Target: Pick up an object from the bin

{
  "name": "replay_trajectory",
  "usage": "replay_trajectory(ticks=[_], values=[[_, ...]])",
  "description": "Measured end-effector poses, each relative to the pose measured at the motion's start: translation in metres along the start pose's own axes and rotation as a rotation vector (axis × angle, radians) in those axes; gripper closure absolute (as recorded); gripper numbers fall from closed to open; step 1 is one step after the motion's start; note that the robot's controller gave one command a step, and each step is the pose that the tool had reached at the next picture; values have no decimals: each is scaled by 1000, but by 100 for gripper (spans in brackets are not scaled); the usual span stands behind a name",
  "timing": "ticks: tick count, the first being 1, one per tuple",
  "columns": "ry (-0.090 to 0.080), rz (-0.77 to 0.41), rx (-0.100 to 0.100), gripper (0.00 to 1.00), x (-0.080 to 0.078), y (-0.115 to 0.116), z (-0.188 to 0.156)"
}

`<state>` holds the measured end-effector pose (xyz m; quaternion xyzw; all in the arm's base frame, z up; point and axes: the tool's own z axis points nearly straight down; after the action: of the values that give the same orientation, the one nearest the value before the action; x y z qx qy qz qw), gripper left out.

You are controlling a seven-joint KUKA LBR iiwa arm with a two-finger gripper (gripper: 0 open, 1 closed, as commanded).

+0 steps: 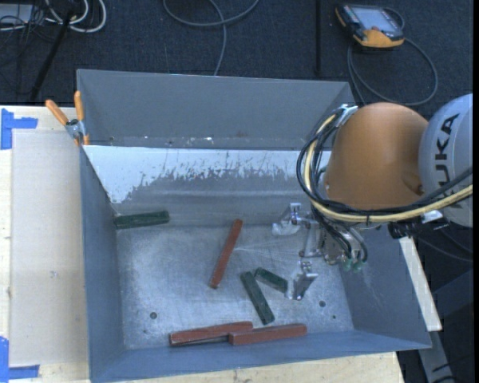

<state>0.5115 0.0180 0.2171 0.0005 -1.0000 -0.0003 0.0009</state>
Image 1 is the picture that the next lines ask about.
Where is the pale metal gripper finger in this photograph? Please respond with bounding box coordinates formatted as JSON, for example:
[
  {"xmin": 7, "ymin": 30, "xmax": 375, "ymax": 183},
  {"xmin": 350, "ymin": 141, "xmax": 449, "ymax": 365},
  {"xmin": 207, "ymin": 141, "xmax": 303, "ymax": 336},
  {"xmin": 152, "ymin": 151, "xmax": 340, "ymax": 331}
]
[
  {"xmin": 285, "ymin": 259, "xmax": 320, "ymax": 302},
  {"xmin": 271, "ymin": 202, "xmax": 305, "ymax": 237}
]

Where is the dark green flat block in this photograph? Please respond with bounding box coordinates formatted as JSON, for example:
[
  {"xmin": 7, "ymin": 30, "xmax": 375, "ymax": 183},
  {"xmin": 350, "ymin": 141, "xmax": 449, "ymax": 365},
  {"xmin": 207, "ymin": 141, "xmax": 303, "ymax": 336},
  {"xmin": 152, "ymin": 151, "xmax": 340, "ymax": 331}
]
[
  {"xmin": 253, "ymin": 267, "xmax": 290, "ymax": 294},
  {"xmin": 239, "ymin": 270, "xmax": 276, "ymax": 326},
  {"xmin": 113, "ymin": 210, "xmax": 172, "ymax": 231}
]

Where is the red-brown flat block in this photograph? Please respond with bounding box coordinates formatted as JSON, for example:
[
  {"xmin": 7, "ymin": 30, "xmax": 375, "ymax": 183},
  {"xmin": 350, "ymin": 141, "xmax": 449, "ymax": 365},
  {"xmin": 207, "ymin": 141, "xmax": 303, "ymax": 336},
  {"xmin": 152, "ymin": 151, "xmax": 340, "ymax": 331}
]
[
  {"xmin": 228, "ymin": 322, "xmax": 309, "ymax": 347},
  {"xmin": 168, "ymin": 321, "xmax": 255, "ymax": 348},
  {"xmin": 208, "ymin": 218, "xmax": 244, "ymax": 290}
]

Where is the grey metal bin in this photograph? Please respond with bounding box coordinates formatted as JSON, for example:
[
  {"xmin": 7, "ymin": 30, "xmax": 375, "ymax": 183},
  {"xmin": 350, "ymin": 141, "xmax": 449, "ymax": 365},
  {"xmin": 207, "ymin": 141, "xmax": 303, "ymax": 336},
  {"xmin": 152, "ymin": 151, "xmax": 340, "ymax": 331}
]
[{"xmin": 75, "ymin": 69, "xmax": 433, "ymax": 383}]

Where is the black cylinder on white bracket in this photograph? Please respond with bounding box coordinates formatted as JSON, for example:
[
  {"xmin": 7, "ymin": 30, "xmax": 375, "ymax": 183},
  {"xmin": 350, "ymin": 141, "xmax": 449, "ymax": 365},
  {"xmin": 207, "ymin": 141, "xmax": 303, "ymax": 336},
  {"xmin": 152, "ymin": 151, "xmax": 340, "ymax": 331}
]
[{"xmin": 386, "ymin": 209, "xmax": 450, "ymax": 239}]

